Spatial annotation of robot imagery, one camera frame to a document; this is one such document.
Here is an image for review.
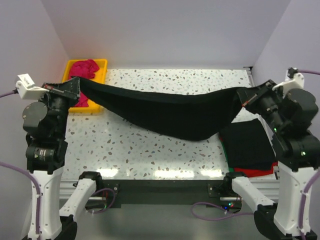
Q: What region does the black t shirt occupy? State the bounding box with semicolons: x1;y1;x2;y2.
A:
219;118;276;158
80;78;242;141

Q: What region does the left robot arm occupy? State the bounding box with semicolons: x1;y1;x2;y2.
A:
22;77;103;240

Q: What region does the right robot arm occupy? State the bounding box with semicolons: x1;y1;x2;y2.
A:
223;80;320;240

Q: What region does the pink crumpled t shirt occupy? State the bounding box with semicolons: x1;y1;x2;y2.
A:
68;59;100;108

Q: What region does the yellow plastic bin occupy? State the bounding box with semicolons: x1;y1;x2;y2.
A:
62;59;108;114

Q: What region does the folded black t shirt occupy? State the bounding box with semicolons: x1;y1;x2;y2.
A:
219;118;276;158

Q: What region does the folded red t shirt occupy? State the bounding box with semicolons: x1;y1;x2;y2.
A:
219;135;278;178

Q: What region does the folded green t shirt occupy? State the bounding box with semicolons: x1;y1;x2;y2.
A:
220;139;234;173

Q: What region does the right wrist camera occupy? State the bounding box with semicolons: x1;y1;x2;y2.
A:
272;67;305;95

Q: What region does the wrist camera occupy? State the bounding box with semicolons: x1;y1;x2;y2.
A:
15;73;48;100
272;67;305;95

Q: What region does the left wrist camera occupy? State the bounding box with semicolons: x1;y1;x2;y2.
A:
15;73;48;100

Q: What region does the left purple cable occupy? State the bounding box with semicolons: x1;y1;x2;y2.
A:
0;89;118;236

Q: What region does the purple cable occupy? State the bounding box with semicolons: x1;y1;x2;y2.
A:
0;89;118;236
190;68;320;240

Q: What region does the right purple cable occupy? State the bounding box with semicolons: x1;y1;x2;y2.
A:
190;68;320;240

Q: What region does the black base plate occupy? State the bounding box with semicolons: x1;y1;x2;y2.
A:
91;179;243;210

